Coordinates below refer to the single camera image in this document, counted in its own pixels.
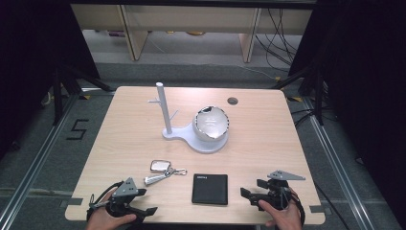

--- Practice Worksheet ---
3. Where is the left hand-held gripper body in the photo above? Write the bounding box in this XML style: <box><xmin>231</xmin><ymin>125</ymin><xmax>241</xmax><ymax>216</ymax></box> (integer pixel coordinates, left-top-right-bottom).
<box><xmin>104</xmin><ymin>177</ymin><xmax>147</xmax><ymax>219</ymax></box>

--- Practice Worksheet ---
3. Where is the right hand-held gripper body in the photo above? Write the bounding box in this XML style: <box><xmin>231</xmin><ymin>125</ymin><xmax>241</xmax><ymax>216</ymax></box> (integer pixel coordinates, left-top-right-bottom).
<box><xmin>257</xmin><ymin>170</ymin><xmax>306</xmax><ymax>211</ymax></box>

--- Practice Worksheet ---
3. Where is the person's right hand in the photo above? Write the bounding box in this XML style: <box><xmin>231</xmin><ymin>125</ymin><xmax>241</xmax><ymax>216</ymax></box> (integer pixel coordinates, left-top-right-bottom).
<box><xmin>257</xmin><ymin>187</ymin><xmax>304</xmax><ymax>230</ymax></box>

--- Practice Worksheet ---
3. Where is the person's left hand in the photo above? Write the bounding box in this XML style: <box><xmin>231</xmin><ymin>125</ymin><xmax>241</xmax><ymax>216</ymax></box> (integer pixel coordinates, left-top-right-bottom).
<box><xmin>84</xmin><ymin>187</ymin><xmax>138</xmax><ymax>230</ymax></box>

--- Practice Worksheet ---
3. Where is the black leather wallet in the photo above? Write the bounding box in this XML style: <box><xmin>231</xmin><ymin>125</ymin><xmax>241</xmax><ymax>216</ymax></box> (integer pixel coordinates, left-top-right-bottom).
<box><xmin>191</xmin><ymin>172</ymin><xmax>230</xmax><ymax>206</ymax></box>

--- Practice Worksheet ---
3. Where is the silver crumpled bowl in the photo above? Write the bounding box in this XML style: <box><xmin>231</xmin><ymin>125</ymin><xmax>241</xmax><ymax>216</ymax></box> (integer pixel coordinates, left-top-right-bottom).
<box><xmin>192</xmin><ymin>105</ymin><xmax>231</xmax><ymax>144</ymax></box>

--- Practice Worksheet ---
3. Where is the black metal stand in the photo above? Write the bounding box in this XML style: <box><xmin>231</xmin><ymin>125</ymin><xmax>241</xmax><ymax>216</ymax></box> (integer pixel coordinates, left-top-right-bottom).
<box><xmin>52</xmin><ymin>62</ymin><xmax>115</xmax><ymax>127</ymax></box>
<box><xmin>270</xmin><ymin>62</ymin><xmax>326</xmax><ymax>127</ymax></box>

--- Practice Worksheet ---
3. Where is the black curtain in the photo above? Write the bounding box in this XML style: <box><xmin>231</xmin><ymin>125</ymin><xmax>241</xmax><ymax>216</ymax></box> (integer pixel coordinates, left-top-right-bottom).
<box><xmin>0</xmin><ymin>0</ymin><xmax>102</xmax><ymax>161</ymax></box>
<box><xmin>287</xmin><ymin>0</ymin><xmax>406</xmax><ymax>221</ymax></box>

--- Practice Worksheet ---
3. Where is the beige wooden desk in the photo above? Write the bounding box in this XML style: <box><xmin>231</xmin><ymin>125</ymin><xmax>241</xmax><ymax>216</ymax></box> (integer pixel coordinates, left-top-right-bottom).
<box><xmin>70</xmin><ymin>3</ymin><xmax>314</xmax><ymax>63</ymax></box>

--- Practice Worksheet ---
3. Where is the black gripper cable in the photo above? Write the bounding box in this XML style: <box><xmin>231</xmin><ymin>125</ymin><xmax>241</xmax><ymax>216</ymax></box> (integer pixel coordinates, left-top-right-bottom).
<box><xmin>86</xmin><ymin>180</ymin><xmax>124</xmax><ymax>222</ymax></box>
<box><xmin>288</xmin><ymin>191</ymin><xmax>306</xmax><ymax>228</ymax></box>

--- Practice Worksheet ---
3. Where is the silver keychain with tag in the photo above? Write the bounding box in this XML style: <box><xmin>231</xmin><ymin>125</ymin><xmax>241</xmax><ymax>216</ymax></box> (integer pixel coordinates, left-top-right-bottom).
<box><xmin>144</xmin><ymin>159</ymin><xmax>189</xmax><ymax>187</ymax></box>

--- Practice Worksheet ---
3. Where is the black floor cable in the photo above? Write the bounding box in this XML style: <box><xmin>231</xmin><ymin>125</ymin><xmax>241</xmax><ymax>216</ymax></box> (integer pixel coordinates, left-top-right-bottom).
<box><xmin>311</xmin><ymin>180</ymin><xmax>352</xmax><ymax>230</ymax></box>

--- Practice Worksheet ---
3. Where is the aluminium floor rail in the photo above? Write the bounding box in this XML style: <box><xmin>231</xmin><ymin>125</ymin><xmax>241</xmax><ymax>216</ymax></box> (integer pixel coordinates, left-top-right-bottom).
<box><xmin>301</xmin><ymin>96</ymin><xmax>404</xmax><ymax>230</ymax></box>
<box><xmin>0</xmin><ymin>91</ymin><xmax>80</xmax><ymax>230</ymax></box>

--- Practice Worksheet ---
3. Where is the white stand with post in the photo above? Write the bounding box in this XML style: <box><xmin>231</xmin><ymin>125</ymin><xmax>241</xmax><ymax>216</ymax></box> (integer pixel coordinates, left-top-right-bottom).
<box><xmin>147</xmin><ymin>81</ymin><xmax>230</xmax><ymax>155</ymax></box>

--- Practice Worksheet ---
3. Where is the white floor cable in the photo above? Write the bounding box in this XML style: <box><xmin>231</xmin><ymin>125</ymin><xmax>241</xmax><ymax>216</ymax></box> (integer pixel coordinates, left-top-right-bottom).
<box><xmin>235</xmin><ymin>62</ymin><xmax>280</xmax><ymax>81</ymax></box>

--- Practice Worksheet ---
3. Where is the bundle of black cables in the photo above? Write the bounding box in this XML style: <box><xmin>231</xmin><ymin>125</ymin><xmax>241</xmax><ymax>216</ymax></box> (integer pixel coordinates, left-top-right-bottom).
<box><xmin>254</xmin><ymin>8</ymin><xmax>304</xmax><ymax>73</ymax></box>

